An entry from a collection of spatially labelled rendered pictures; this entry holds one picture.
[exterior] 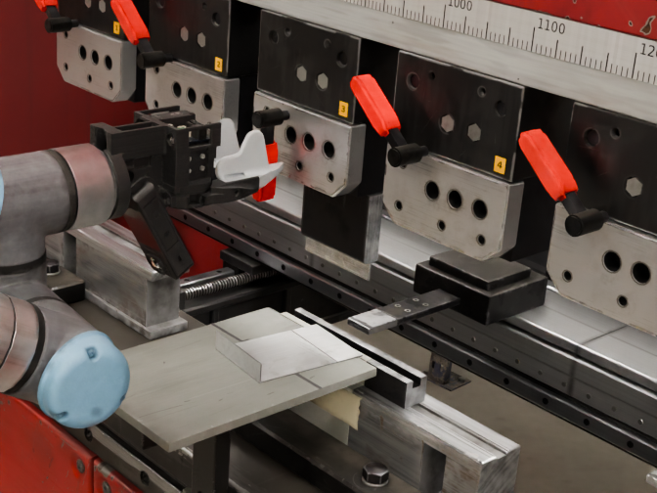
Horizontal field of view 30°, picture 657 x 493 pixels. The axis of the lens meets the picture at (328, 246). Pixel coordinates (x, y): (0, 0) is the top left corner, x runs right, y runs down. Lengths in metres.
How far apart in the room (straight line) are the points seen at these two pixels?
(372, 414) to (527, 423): 2.04
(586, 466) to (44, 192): 2.27
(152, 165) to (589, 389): 0.58
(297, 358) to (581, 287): 0.36
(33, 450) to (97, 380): 0.71
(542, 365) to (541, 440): 1.78
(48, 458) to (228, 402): 0.50
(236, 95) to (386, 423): 0.39
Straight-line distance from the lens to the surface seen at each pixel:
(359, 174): 1.22
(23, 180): 1.07
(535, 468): 3.12
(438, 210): 1.13
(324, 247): 1.32
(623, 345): 1.45
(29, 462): 1.71
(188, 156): 1.15
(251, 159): 1.22
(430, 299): 1.44
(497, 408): 3.36
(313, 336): 1.33
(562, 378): 1.45
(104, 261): 1.65
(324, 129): 1.23
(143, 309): 1.60
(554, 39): 1.03
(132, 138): 1.13
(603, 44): 1.00
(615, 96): 1.00
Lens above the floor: 1.58
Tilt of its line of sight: 21 degrees down
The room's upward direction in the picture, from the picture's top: 4 degrees clockwise
